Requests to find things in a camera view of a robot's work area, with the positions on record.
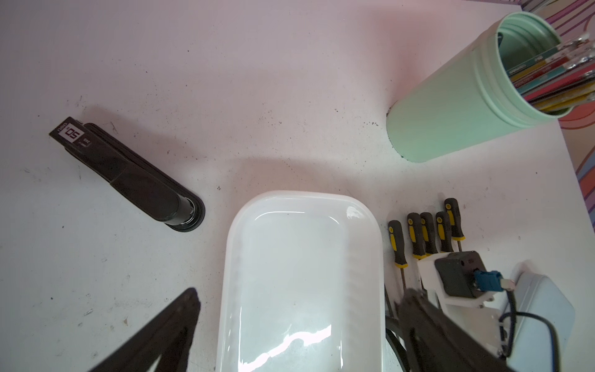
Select white plastic storage box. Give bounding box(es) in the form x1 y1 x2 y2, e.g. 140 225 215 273
216 191 385 371

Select translucent box lid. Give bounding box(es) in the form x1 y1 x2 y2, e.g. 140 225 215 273
508 271 576 371

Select file tool six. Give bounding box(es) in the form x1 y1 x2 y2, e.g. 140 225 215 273
444 198 466 252

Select green pen cup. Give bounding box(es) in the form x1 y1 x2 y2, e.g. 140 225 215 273
386 12 568 163

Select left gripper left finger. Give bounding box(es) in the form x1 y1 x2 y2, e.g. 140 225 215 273
92 288 201 371

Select file tool three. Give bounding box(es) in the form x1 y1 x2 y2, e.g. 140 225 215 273
421 212 438 255

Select pens in cup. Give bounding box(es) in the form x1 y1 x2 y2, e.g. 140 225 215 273
507 33 594 115

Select file tool one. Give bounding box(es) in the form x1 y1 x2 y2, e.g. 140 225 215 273
435 211 453 253

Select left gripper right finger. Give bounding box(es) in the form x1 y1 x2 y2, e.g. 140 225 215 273
398 288 510 372

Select file tool four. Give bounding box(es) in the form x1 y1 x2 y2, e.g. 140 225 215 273
388 220 408 291

